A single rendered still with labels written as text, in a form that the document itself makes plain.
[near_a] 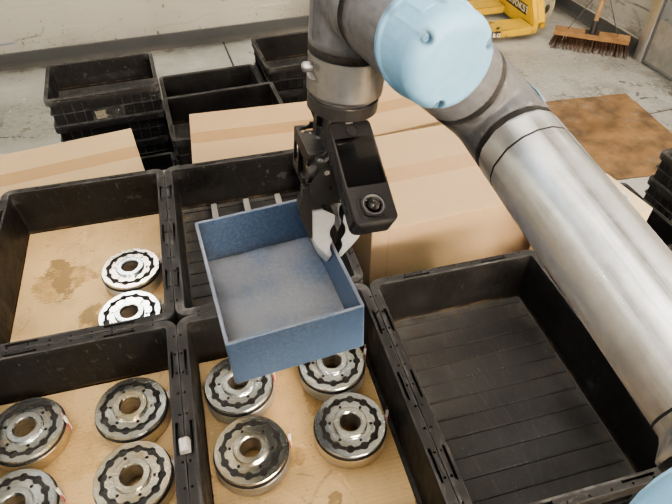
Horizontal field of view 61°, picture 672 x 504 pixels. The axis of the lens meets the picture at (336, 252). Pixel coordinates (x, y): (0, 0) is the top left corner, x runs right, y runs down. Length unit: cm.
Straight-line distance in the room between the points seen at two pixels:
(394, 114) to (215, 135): 44
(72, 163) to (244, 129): 39
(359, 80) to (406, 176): 66
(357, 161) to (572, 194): 21
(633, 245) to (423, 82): 18
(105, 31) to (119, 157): 266
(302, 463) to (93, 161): 85
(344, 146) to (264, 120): 89
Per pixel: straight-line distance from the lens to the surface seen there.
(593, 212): 43
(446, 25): 41
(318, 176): 59
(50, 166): 142
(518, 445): 90
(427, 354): 95
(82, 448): 93
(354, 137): 57
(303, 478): 84
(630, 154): 318
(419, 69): 41
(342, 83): 54
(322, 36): 53
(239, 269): 75
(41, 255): 123
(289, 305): 69
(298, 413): 88
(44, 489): 88
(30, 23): 402
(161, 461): 85
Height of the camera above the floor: 159
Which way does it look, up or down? 44 degrees down
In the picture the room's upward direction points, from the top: straight up
